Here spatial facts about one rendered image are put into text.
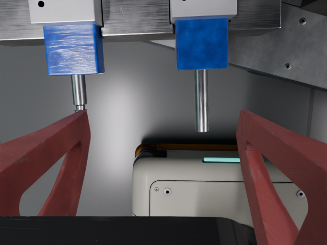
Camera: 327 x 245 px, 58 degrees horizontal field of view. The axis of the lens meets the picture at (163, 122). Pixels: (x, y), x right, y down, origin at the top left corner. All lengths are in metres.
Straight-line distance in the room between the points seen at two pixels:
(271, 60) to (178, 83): 0.80
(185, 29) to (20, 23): 0.14
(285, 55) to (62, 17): 0.22
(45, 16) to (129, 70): 0.88
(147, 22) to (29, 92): 0.99
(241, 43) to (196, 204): 0.67
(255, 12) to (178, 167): 0.67
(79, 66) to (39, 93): 0.96
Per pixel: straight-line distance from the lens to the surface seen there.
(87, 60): 0.26
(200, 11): 0.24
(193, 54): 0.25
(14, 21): 0.29
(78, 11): 0.25
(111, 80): 1.13
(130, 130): 1.15
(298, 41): 0.35
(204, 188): 0.91
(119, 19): 0.27
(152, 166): 0.89
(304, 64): 0.35
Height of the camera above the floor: 1.12
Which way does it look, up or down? 80 degrees down
